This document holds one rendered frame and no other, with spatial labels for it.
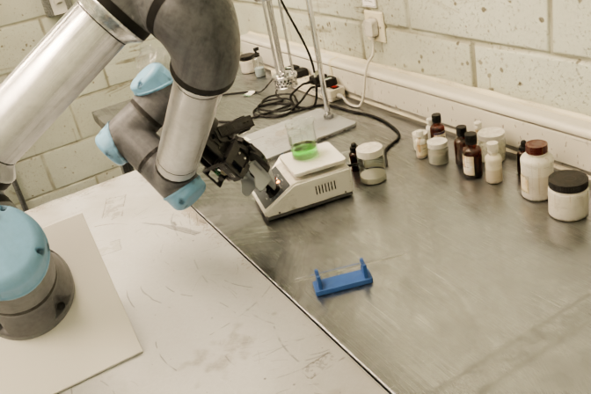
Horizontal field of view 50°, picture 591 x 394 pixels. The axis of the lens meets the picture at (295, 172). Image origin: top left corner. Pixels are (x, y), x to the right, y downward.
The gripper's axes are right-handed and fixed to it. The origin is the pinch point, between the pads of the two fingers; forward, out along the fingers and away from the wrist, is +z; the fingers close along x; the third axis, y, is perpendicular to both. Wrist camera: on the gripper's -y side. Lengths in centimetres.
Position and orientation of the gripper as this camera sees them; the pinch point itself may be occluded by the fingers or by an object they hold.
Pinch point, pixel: (269, 183)
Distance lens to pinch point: 136.0
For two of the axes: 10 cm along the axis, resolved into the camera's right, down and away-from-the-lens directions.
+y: -2.6, 7.3, -6.3
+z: 6.3, 6.3, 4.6
